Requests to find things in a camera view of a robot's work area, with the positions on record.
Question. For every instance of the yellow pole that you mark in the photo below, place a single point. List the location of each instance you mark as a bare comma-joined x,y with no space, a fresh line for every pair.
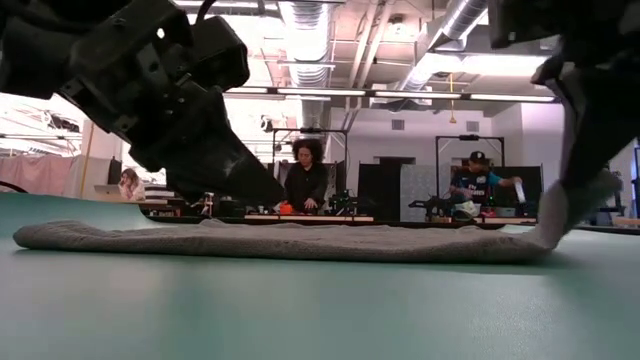
86,170

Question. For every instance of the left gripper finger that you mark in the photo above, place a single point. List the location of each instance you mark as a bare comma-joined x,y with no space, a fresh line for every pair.
210,160

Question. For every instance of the silver laptop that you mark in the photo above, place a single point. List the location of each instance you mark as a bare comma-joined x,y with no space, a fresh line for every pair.
106,190

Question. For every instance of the person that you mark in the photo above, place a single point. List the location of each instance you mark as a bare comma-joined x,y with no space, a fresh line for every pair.
475,185
132,190
306,185

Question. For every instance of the silver ventilation duct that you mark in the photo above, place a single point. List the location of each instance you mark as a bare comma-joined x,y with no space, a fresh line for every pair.
307,45
465,20

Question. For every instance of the grey towel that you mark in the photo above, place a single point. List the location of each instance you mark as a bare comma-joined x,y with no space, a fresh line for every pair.
300,242

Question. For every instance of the black partition panel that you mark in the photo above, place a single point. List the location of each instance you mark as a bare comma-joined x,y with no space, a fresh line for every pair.
377,190

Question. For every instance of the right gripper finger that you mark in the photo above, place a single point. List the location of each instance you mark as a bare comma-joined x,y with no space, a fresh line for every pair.
605,125

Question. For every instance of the small black panel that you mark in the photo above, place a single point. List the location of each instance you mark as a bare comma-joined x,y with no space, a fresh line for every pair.
114,172

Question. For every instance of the black camera rig frame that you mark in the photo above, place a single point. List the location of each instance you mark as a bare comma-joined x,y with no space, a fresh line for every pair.
310,130
470,137

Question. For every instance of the pink curtain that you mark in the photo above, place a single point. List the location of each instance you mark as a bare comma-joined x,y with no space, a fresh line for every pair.
35,175

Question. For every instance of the grey partition panel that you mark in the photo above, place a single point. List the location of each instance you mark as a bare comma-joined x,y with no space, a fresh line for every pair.
420,190

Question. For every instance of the green table mat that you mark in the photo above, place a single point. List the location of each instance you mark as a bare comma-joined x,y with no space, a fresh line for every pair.
300,310

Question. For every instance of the ceiling light strip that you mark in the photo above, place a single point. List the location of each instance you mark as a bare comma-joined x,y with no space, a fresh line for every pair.
417,94
247,90
322,92
512,98

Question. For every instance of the wooden background table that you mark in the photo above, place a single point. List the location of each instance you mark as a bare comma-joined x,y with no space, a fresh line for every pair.
325,218

